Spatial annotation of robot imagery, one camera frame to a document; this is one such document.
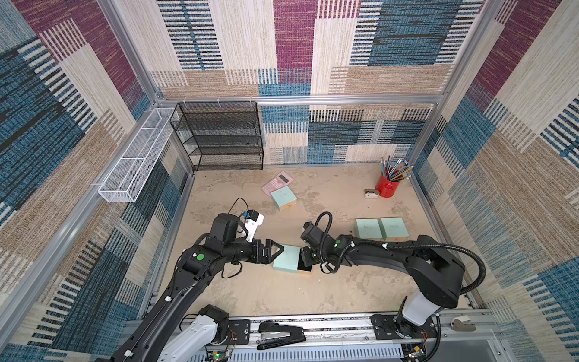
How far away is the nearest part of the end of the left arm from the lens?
24.0 inches

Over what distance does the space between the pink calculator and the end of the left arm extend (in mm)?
478

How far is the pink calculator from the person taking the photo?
43.7 inches
